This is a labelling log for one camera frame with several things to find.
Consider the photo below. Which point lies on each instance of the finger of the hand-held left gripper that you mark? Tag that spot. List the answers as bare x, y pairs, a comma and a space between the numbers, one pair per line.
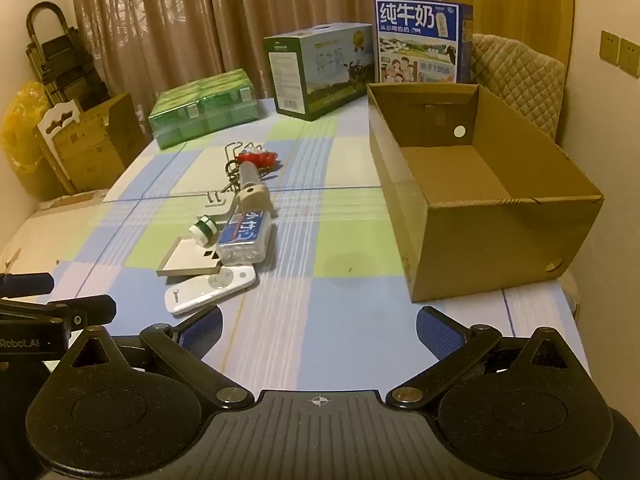
25, 284
75, 312

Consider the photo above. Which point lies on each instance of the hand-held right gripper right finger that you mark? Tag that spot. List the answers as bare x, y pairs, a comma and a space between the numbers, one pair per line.
440, 332

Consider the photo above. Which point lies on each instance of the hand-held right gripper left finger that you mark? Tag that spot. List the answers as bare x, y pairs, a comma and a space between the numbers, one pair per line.
202, 329

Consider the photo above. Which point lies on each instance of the white remote control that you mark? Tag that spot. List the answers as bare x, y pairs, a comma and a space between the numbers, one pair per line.
210, 290

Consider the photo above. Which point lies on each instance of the beige square plate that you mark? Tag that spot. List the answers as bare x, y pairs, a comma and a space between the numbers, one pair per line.
185, 257

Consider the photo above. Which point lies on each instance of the small white green jar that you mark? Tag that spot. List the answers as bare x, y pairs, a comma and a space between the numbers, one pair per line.
202, 230

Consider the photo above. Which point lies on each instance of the white charger plug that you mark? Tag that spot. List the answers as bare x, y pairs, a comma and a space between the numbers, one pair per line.
231, 208

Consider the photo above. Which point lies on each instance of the beige plug adapter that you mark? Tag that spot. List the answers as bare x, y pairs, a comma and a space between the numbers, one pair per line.
252, 195

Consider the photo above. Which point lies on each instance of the translucent plastic bottle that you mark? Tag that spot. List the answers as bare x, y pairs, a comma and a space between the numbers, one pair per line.
248, 176

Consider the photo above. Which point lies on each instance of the red toy figure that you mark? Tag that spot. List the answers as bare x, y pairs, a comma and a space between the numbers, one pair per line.
257, 158

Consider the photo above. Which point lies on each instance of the flat cardboard sheet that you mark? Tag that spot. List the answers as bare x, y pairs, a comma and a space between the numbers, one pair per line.
45, 225

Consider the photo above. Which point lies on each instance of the checked tablecloth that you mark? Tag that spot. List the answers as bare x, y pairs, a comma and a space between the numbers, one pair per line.
325, 300

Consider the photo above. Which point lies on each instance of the brown cardboard box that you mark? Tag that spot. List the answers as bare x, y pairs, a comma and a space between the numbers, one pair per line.
95, 155

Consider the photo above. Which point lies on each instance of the yellow plastic bag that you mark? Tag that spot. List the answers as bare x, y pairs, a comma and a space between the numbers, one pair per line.
20, 135

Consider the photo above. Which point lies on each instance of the green shrink-wrapped carton pack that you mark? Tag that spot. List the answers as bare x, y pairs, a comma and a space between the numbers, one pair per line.
200, 110

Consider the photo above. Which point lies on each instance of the black folding hand trolley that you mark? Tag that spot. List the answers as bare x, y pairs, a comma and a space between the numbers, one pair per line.
55, 60

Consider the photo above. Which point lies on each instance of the quilted beige chair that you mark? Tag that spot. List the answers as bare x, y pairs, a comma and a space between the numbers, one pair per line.
520, 75

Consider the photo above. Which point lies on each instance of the green white milk carton box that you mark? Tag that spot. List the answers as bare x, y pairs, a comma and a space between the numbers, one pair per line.
320, 70

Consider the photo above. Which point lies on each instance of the brown curtain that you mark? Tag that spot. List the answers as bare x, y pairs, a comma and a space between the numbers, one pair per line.
150, 20

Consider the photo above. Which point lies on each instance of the blue milk carton box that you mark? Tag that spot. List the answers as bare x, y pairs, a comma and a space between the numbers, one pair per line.
420, 40

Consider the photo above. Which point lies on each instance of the beige wall socket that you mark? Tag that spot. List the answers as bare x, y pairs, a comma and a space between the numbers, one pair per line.
629, 57
609, 45

